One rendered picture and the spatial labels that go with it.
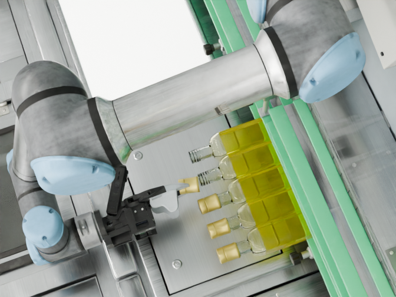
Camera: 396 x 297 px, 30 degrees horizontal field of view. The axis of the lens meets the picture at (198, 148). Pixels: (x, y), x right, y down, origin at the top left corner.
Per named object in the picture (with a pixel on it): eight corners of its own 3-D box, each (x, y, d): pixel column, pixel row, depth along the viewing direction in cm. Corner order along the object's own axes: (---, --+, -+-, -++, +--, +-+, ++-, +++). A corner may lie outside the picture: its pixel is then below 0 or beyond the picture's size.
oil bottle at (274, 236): (332, 203, 164) (243, 237, 162) (336, 196, 159) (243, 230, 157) (343, 227, 162) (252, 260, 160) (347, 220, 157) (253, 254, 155)
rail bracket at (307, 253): (339, 236, 170) (285, 256, 168) (344, 228, 163) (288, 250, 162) (346, 252, 168) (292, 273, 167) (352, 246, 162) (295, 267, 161)
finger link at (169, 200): (196, 204, 159) (157, 220, 160) (187, 180, 161) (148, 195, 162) (194, 201, 156) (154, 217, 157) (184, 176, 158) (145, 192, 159)
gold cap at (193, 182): (197, 178, 165) (178, 181, 165) (197, 174, 162) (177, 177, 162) (200, 194, 164) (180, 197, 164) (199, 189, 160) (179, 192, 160)
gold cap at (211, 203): (215, 195, 164) (197, 202, 163) (215, 191, 161) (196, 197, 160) (221, 210, 163) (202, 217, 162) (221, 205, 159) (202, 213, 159)
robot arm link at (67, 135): (336, -28, 112) (3, 105, 113) (379, 54, 107) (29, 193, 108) (333, 10, 123) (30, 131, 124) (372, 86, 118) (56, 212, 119)
